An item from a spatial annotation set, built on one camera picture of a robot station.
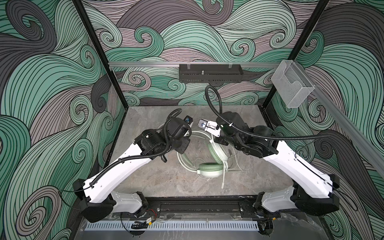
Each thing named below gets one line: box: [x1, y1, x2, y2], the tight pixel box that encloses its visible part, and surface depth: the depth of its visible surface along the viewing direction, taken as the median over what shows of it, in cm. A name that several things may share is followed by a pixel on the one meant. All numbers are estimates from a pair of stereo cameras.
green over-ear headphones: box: [177, 130, 229, 178], surface depth 58 cm
